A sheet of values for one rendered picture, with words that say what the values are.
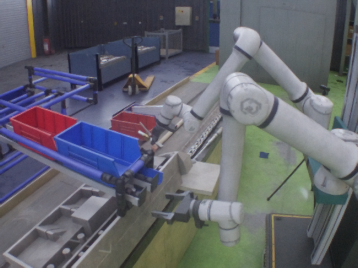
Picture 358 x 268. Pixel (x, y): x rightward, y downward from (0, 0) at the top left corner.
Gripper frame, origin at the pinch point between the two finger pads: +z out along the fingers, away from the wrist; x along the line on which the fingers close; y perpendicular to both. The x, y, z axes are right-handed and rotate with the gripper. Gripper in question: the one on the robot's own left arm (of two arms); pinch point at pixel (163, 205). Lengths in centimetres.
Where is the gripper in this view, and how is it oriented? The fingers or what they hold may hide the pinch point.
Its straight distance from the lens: 121.1
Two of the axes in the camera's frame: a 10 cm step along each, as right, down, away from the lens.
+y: -1.6, -9.2, -3.7
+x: -3.9, 4.0, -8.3
